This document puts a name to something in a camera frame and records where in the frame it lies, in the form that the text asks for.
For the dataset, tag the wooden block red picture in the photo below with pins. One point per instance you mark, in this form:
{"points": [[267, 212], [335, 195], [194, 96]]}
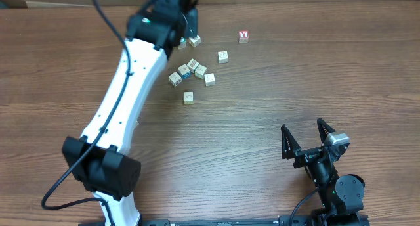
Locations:
{"points": [[192, 65]]}

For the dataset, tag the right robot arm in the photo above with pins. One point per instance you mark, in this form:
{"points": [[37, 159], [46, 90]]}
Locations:
{"points": [[341, 196]]}

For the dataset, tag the wooden block blue side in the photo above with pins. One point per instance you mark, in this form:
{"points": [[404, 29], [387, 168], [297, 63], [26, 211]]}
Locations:
{"points": [[184, 71]]}

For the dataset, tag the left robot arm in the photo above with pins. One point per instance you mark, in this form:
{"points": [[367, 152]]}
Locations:
{"points": [[99, 157]]}

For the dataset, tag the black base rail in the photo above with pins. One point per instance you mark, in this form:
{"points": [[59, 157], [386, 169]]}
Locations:
{"points": [[223, 222]]}

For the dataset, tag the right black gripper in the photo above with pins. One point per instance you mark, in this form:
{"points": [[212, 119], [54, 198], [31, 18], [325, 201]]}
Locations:
{"points": [[292, 150]]}

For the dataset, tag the red letter Y block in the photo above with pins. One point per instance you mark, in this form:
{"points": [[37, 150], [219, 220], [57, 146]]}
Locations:
{"points": [[243, 37]]}

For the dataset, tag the small wooden picture block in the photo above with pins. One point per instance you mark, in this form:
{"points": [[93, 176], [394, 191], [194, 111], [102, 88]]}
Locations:
{"points": [[188, 98]]}

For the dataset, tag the plain wooden block right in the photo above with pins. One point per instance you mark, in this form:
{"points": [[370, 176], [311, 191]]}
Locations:
{"points": [[223, 57]]}

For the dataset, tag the wooden block text top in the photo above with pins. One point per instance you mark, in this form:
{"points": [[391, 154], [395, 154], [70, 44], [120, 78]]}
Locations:
{"points": [[200, 71]]}

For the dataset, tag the wooden block brown picture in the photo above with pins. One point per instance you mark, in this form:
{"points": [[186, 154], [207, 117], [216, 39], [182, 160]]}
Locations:
{"points": [[194, 41]]}

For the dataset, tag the green letter L block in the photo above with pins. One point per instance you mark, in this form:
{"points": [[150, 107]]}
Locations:
{"points": [[182, 43]]}

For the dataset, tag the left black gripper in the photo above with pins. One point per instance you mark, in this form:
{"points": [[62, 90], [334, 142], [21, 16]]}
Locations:
{"points": [[191, 29]]}

